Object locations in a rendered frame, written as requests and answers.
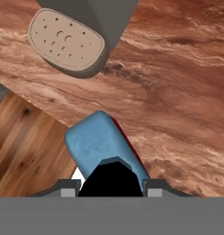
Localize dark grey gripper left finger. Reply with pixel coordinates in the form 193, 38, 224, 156
30, 179, 83, 198

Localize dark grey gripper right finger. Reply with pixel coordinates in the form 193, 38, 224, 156
141, 178, 200, 198

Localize blue and red drink carton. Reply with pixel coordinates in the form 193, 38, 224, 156
64, 110, 151, 198

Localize grey stool with tan seat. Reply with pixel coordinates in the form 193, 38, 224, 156
27, 0, 140, 79

